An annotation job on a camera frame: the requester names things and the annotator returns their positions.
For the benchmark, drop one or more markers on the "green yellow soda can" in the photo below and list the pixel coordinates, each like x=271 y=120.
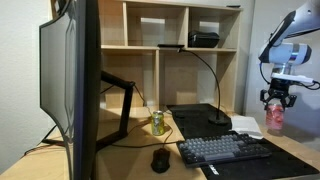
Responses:
x=157 y=125

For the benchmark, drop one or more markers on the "white paper napkin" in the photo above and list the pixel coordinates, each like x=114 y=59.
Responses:
x=246 y=126

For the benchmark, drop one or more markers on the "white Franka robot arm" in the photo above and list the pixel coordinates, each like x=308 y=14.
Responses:
x=286 y=53

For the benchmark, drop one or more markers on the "grey black mechanical keyboard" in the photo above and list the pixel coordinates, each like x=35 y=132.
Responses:
x=220 y=148

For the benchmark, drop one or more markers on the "black computer mouse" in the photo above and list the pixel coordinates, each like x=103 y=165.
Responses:
x=160 y=160

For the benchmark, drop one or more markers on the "black curved monitor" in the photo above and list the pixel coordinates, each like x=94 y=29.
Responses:
x=88 y=83

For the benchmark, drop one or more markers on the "wooden desk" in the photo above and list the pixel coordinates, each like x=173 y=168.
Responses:
x=133 y=166

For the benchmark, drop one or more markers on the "black box on shelf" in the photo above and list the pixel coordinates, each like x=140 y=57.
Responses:
x=203 y=39

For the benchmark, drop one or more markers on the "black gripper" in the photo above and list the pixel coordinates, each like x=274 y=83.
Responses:
x=278 y=89

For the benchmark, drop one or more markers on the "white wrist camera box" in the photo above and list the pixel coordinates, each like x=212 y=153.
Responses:
x=290 y=77

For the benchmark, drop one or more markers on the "black angular monitor stand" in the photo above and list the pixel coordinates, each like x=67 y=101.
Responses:
x=126 y=106

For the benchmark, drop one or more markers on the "black gooseneck desk lamp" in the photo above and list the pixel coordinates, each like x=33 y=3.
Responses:
x=218 y=119

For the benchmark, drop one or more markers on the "black desk mat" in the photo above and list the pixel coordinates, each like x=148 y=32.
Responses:
x=196 y=120

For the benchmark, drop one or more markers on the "pink soda can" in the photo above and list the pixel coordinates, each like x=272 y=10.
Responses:
x=275 y=118

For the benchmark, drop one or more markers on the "wooden hutch shelf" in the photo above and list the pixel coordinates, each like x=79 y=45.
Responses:
x=173 y=76

